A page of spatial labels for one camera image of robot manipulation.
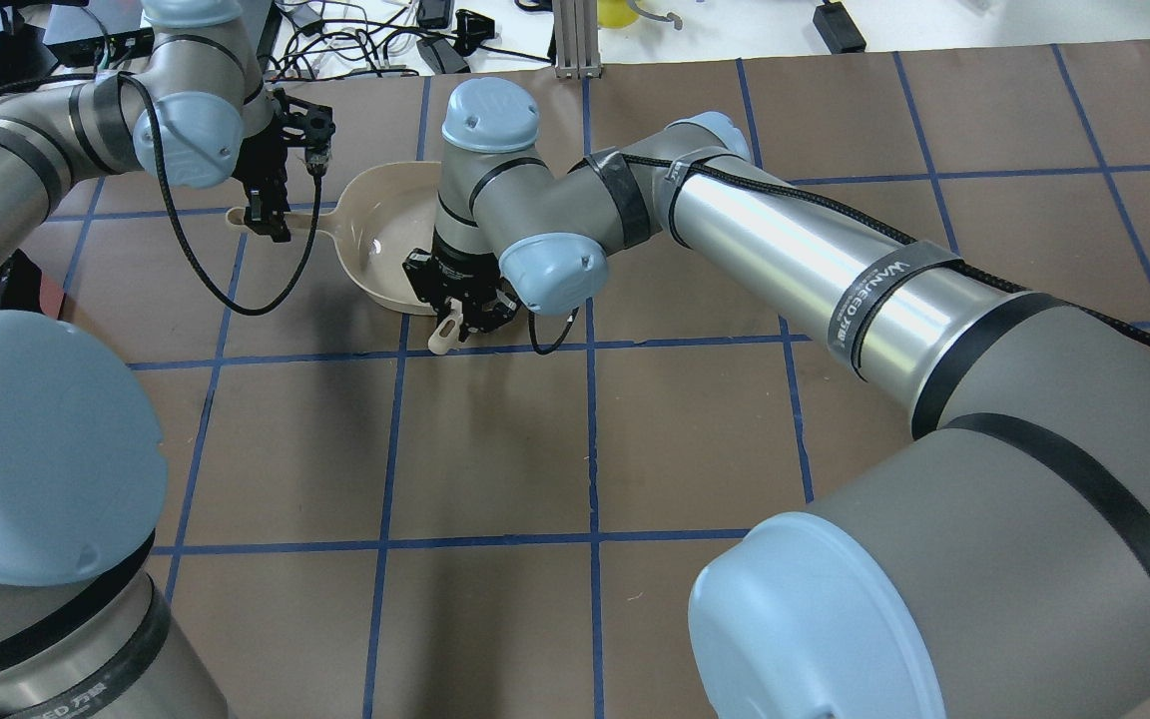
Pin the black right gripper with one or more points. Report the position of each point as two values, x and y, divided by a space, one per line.
459 279

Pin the aluminium frame post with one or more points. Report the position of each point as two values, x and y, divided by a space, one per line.
575 31

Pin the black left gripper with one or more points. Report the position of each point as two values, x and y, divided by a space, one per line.
263 165

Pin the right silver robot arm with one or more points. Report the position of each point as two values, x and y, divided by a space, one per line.
997 567

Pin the black power adapter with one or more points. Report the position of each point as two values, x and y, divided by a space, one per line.
837 28

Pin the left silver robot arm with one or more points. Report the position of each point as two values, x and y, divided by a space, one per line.
84 630

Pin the beige plastic dustpan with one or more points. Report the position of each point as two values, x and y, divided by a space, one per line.
382 215

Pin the beige hand brush black bristles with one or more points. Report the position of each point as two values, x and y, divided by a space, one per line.
446 337

